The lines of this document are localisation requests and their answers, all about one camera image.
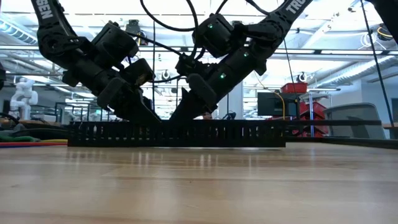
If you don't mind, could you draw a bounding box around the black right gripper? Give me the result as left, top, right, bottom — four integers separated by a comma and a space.
169, 46, 268, 121

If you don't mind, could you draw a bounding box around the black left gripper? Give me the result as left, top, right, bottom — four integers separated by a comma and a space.
62, 57, 162, 123

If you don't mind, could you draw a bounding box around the black slotted cable duct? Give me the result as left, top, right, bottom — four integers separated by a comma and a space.
67, 119, 287, 148

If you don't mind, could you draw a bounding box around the black duct cover strip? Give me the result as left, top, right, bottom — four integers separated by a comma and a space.
167, 119, 382, 128

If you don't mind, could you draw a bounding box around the white column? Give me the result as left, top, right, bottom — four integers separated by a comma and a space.
217, 82, 244, 121

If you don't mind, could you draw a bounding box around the black monitor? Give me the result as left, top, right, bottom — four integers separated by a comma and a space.
257, 91, 300, 118

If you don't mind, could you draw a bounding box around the wooden workbench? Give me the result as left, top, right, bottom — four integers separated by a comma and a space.
0, 119, 63, 127

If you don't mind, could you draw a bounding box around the red storage bin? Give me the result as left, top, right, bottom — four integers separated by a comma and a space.
280, 82, 308, 95

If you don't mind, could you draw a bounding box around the red shelf rack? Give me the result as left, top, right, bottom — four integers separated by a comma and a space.
298, 101, 327, 138

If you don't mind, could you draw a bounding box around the long ceiling light strip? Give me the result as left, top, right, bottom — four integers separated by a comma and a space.
0, 45, 398, 55

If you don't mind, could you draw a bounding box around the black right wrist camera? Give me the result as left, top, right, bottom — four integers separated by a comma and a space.
175, 54, 218, 78

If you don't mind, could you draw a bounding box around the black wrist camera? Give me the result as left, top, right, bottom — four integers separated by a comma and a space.
123, 58, 155, 86
175, 54, 218, 78

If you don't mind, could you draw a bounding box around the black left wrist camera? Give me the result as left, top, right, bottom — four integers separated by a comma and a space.
123, 58, 155, 86

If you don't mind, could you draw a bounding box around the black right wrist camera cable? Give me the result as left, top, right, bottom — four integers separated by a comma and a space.
139, 0, 200, 58

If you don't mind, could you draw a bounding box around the black ceiling cable reel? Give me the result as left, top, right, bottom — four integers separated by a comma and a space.
125, 19, 149, 47
377, 24, 394, 43

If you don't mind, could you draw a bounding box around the yellow hanging cord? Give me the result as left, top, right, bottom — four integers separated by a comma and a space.
273, 91, 286, 121

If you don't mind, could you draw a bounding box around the thin black hanging cable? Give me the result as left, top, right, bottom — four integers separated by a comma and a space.
282, 39, 296, 86

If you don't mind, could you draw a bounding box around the thick black hanging cable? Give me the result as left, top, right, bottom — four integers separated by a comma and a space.
359, 0, 395, 127

